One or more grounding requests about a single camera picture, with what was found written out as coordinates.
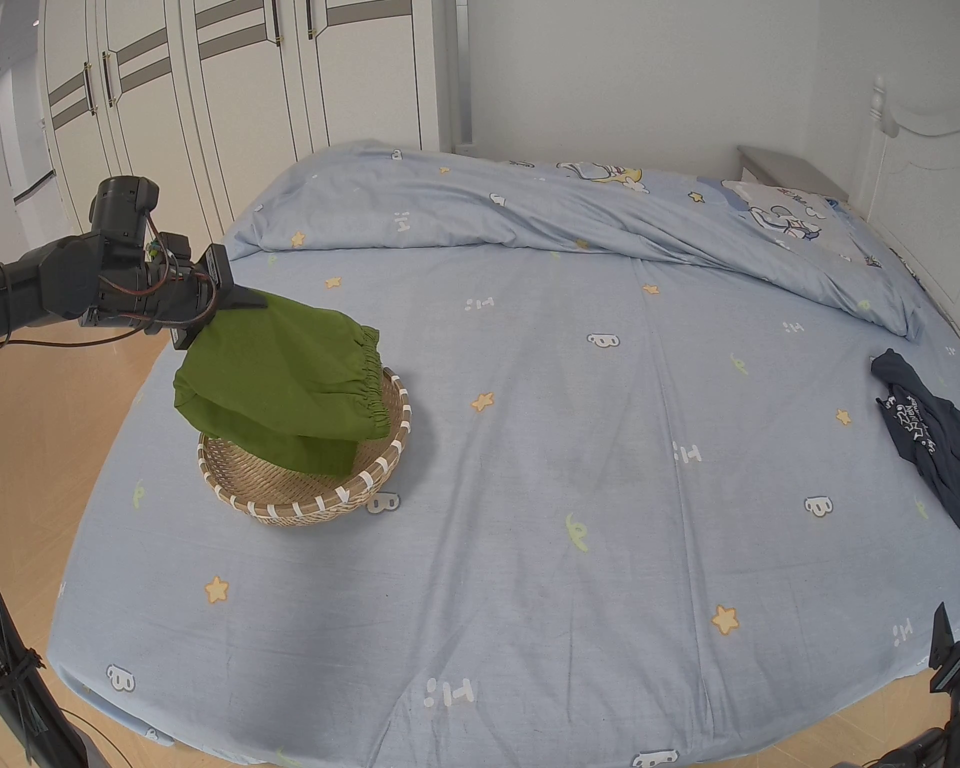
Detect white printed pillow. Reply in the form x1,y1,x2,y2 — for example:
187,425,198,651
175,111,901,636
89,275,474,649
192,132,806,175
721,178,871,265

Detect round woven basket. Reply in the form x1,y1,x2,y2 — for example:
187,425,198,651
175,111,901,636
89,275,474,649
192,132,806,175
196,365,414,528

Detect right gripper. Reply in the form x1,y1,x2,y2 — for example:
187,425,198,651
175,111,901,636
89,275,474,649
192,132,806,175
931,602,960,695

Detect white wardrobe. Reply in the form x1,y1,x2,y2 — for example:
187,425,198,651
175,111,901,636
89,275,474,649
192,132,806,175
37,0,444,260

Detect dark blue printed T-shirt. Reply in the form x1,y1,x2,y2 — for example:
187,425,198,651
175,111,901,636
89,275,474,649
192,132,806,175
870,347,960,526

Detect grey wall duct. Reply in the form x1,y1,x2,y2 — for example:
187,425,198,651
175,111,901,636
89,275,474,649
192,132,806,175
448,0,475,155

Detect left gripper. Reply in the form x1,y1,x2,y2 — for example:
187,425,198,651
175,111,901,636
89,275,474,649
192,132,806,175
138,243,235,350

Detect grey bedside table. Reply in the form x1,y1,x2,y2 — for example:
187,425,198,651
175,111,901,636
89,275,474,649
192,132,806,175
736,144,852,204

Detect pale blue quilt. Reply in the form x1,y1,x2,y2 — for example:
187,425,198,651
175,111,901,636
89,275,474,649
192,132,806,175
225,141,924,342

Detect green shorts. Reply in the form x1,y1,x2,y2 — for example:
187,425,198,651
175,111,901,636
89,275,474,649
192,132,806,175
172,291,391,477

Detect bed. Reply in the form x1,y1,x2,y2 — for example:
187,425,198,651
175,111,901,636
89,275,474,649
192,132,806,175
48,75,960,768

